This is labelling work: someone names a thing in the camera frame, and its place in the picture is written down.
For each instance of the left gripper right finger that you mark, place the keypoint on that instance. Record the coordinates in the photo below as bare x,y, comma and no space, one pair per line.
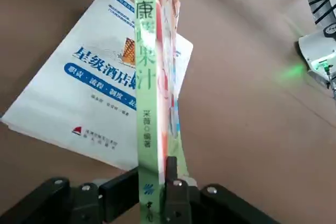
183,203

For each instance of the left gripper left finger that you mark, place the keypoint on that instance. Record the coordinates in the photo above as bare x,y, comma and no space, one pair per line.
52,203

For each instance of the green juice recipe book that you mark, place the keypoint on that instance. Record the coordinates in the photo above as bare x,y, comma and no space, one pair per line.
147,77

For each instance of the thick white blue book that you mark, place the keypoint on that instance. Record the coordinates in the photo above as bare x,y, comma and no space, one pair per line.
78,90

